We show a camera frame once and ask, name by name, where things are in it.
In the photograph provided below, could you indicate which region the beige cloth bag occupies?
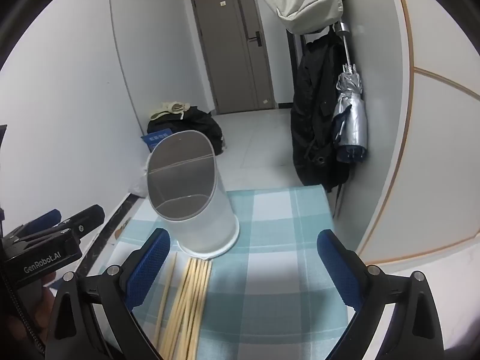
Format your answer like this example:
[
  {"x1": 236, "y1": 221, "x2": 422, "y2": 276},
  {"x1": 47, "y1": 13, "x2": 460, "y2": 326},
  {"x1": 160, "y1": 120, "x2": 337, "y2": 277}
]
[{"x1": 151, "y1": 101, "x2": 193, "y2": 121}]

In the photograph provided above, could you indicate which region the white wardrobe with gold trim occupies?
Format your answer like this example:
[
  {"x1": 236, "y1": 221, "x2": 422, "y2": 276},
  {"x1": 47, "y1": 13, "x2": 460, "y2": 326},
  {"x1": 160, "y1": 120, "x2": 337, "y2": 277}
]
[{"x1": 354, "y1": 0, "x2": 480, "y2": 271}]

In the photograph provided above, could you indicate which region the grey door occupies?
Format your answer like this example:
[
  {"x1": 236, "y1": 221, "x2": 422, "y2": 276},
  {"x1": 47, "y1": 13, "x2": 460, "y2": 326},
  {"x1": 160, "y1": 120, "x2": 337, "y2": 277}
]
[{"x1": 189, "y1": 0, "x2": 277, "y2": 115}]

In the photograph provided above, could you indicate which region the translucent plastic utensil cup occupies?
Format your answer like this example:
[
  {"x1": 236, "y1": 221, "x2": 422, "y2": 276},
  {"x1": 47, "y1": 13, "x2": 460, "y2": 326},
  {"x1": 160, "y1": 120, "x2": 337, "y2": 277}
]
[{"x1": 145, "y1": 130, "x2": 241, "y2": 259}]

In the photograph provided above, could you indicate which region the pile of wooden chopsticks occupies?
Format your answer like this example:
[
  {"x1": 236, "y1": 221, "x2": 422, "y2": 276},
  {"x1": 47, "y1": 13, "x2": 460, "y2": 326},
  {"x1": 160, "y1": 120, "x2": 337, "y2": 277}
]
[{"x1": 155, "y1": 252, "x2": 213, "y2": 360}]

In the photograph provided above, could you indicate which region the blue white checked mat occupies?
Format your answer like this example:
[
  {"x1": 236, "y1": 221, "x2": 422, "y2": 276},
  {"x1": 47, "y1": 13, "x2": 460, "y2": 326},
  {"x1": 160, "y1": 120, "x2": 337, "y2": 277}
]
[{"x1": 112, "y1": 185, "x2": 362, "y2": 360}]

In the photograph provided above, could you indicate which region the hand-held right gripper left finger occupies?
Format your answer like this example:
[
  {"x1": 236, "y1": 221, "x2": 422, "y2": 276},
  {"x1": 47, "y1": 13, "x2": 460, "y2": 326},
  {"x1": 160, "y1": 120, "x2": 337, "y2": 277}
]
[{"x1": 44, "y1": 228, "x2": 171, "y2": 360}]

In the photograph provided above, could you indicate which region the blue packet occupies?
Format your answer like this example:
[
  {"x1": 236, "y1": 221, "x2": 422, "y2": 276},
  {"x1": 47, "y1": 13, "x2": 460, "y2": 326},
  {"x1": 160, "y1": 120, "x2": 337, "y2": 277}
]
[{"x1": 141, "y1": 129, "x2": 173, "y2": 154}]

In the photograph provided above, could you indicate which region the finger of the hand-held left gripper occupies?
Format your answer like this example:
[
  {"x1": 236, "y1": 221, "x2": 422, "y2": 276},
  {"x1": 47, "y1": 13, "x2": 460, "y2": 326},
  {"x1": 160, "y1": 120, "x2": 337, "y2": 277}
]
[
  {"x1": 9, "y1": 209, "x2": 62, "y2": 239},
  {"x1": 22, "y1": 204, "x2": 106, "y2": 239}
]

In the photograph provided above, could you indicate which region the black cable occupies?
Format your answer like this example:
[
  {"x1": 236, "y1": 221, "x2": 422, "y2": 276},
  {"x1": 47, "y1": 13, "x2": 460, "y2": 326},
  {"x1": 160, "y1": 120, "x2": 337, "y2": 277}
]
[{"x1": 0, "y1": 264, "x2": 45, "y2": 360}]

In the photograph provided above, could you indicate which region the black hanging coat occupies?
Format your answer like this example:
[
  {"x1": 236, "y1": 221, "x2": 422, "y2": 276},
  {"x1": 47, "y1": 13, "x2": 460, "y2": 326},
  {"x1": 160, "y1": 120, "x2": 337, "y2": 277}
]
[{"x1": 290, "y1": 26, "x2": 355, "y2": 194}]

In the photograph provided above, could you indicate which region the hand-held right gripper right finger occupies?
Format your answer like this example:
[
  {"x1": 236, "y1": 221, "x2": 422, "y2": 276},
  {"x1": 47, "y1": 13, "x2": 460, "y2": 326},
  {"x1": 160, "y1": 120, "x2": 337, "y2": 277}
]
[{"x1": 317, "y1": 229, "x2": 445, "y2": 360}]

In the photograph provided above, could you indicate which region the person's left hand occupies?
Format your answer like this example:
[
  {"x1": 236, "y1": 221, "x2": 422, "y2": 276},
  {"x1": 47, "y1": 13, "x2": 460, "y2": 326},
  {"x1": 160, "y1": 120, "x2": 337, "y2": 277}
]
[{"x1": 34, "y1": 270, "x2": 59, "y2": 331}]

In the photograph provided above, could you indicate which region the black bag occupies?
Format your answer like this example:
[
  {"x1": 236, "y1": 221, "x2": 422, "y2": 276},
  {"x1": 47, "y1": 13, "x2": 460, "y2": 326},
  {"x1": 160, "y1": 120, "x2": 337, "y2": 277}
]
[{"x1": 147, "y1": 107, "x2": 225, "y2": 156}]

